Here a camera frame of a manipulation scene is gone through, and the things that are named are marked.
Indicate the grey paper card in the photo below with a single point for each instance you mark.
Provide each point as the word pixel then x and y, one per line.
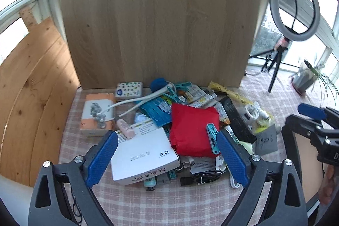
pixel 266 141

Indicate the black flat package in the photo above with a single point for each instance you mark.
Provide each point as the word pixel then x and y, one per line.
pixel 237 124

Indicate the potted spider plant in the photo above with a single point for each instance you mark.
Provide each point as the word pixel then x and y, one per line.
pixel 308 75

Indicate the dotted white tissue pack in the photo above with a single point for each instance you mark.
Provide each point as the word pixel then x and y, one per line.
pixel 129 90

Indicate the yellow long sachet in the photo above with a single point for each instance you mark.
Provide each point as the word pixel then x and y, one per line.
pixel 234 96

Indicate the teal clothespin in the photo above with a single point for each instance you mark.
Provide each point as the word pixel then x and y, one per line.
pixel 212 137

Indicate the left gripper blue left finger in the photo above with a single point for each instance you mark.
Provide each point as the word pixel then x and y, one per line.
pixel 98 158

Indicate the blue wet wipe packet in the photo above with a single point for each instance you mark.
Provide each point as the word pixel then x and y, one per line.
pixel 158 110

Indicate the person right hand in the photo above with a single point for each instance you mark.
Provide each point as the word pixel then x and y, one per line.
pixel 329 186

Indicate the black tray box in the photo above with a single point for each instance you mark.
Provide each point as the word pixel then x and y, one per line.
pixel 296 134

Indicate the orange snack sachet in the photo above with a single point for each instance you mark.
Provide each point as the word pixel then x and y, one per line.
pixel 192 93

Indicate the white grey head massager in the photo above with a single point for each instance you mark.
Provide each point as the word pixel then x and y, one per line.
pixel 127 102

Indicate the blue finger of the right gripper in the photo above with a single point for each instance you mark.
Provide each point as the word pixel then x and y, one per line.
pixel 311 111

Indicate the blue round puff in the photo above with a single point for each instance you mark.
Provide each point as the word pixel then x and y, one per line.
pixel 158 84

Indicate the patterned white lighter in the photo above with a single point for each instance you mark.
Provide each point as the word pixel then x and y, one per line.
pixel 203 100

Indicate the small pink bottle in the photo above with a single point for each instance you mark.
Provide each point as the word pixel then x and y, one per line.
pixel 125 128

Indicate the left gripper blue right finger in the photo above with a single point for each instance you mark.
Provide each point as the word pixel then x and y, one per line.
pixel 235 157

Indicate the orange tissue pack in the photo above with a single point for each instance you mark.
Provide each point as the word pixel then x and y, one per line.
pixel 88 125

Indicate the pine wood panel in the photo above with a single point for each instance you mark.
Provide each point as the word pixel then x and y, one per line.
pixel 38 85

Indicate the large wooden board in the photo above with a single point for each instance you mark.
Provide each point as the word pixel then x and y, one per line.
pixel 200 41

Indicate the red fabric pouch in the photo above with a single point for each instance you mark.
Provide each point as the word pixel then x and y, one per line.
pixel 188 134

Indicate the white round device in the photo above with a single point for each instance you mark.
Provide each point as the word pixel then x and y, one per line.
pixel 250 113

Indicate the white cardboard box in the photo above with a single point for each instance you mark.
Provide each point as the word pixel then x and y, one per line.
pixel 146 155

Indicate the white ring light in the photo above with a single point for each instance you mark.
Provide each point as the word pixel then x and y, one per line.
pixel 288 32

